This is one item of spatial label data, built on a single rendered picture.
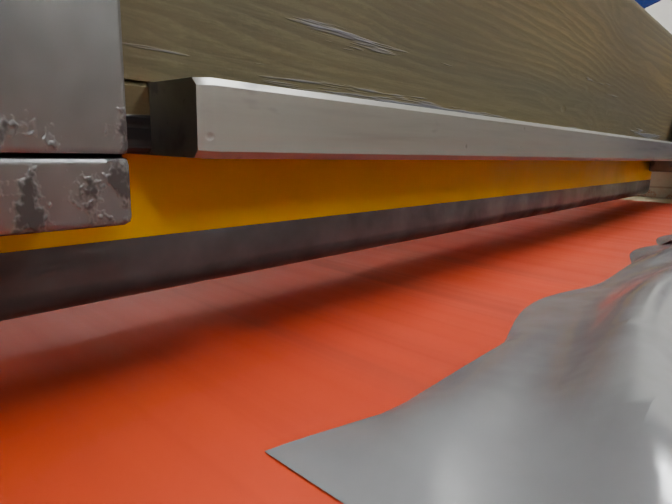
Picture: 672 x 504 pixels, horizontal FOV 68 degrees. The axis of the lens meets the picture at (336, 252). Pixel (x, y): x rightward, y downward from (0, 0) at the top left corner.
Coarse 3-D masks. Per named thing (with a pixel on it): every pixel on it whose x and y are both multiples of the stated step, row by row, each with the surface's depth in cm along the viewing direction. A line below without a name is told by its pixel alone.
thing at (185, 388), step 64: (384, 256) 15; (448, 256) 15; (512, 256) 16; (576, 256) 16; (64, 320) 9; (128, 320) 9; (192, 320) 9; (256, 320) 9; (320, 320) 9; (384, 320) 9; (448, 320) 10; (512, 320) 10; (0, 384) 7; (64, 384) 7; (128, 384) 7; (192, 384) 7; (256, 384) 7; (320, 384) 7; (384, 384) 7; (0, 448) 5; (64, 448) 5; (128, 448) 5; (192, 448) 5; (256, 448) 5
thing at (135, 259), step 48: (576, 192) 24; (624, 192) 31; (144, 240) 8; (192, 240) 9; (240, 240) 10; (288, 240) 11; (336, 240) 12; (384, 240) 14; (0, 288) 7; (48, 288) 7; (96, 288) 8; (144, 288) 9
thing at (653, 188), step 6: (654, 174) 40; (660, 174) 39; (666, 174) 39; (654, 180) 40; (660, 180) 39; (666, 180) 39; (654, 186) 40; (660, 186) 39; (666, 186) 39; (648, 192) 40; (654, 192) 40; (660, 192) 39; (666, 192) 39
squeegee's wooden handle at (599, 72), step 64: (128, 0) 7; (192, 0) 7; (256, 0) 8; (320, 0) 9; (384, 0) 10; (448, 0) 12; (512, 0) 14; (576, 0) 18; (128, 64) 7; (192, 64) 8; (256, 64) 8; (320, 64) 9; (384, 64) 11; (448, 64) 13; (512, 64) 15; (576, 64) 19; (640, 64) 25; (128, 128) 7; (576, 128) 20; (640, 128) 27
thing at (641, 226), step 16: (576, 208) 30; (592, 208) 30; (608, 208) 31; (624, 208) 31; (640, 208) 31; (656, 208) 31; (496, 224) 22; (512, 224) 23; (528, 224) 23; (544, 224) 23; (560, 224) 23; (576, 224) 23; (592, 224) 23; (608, 224) 24; (624, 224) 24; (640, 224) 24; (656, 224) 24; (624, 240) 19; (640, 240) 19
